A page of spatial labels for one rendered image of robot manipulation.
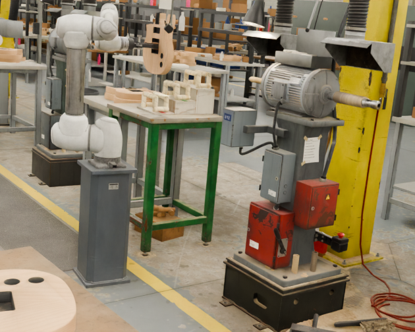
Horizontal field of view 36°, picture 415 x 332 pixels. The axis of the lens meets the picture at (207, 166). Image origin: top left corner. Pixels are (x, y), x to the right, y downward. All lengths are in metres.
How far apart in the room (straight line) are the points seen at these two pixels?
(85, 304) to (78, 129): 2.15
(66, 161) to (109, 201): 2.13
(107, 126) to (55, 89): 2.21
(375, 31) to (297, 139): 1.20
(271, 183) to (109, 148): 0.94
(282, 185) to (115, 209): 0.99
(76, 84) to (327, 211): 1.53
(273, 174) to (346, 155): 1.16
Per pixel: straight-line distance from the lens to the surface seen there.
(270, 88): 3.51
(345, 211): 4.51
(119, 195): 3.70
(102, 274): 3.84
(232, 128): 3.39
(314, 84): 3.31
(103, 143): 3.65
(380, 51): 3.20
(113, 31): 3.54
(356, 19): 3.30
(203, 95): 4.37
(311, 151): 3.42
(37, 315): 1.44
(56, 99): 5.83
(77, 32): 3.55
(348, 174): 4.46
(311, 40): 3.56
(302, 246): 3.58
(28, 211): 5.12
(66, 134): 3.65
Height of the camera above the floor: 1.60
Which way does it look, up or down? 13 degrees down
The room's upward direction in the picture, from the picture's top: 5 degrees clockwise
